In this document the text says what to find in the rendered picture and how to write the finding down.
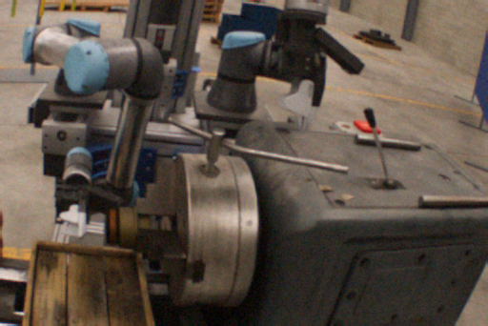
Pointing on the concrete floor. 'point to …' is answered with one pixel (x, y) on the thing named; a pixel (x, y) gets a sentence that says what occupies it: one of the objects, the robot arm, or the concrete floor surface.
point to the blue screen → (480, 94)
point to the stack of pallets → (213, 10)
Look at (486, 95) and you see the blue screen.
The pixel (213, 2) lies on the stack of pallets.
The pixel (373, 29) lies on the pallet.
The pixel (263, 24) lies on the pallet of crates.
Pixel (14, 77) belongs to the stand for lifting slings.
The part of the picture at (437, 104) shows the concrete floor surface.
